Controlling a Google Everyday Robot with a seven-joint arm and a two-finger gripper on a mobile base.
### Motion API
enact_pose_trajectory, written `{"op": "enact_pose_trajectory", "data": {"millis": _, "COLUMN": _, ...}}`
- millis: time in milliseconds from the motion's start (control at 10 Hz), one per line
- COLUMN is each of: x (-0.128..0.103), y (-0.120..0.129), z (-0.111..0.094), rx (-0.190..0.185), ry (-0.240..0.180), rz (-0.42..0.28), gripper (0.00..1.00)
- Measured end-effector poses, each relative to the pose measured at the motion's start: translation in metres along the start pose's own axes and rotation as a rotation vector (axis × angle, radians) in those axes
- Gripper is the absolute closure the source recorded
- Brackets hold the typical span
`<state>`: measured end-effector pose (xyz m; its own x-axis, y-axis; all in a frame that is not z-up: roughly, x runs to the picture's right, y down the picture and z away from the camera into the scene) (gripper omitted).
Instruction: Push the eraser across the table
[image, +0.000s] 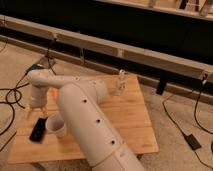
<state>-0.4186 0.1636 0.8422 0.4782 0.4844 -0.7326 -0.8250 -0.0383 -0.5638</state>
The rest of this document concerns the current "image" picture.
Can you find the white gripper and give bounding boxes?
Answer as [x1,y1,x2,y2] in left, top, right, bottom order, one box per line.
[26,86,48,119]

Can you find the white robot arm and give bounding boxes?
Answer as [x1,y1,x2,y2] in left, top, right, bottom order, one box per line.
[27,69,145,171]

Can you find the white paper cup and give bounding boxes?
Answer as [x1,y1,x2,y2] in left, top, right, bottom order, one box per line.
[45,115,67,138]

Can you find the blue black electronic box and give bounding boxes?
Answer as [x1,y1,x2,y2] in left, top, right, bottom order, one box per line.
[26,64,44,75]

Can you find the clear plastic bottle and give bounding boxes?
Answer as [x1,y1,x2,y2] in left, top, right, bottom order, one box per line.
[116,69,125,96]

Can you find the wooden board table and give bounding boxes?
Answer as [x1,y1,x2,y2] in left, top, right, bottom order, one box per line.
[7,74,159,164]

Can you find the long wooden beam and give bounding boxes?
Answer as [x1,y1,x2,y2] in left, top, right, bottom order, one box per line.
[0,14,213,80]

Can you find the black power adapter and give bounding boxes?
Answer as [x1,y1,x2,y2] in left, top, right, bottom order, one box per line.
[184,134,201,150]

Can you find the black cables on left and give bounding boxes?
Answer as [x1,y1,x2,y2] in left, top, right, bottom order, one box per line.
[0,38,58,153]

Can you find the black cable on right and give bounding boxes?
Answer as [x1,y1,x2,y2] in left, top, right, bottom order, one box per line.
[161,79,213,169]

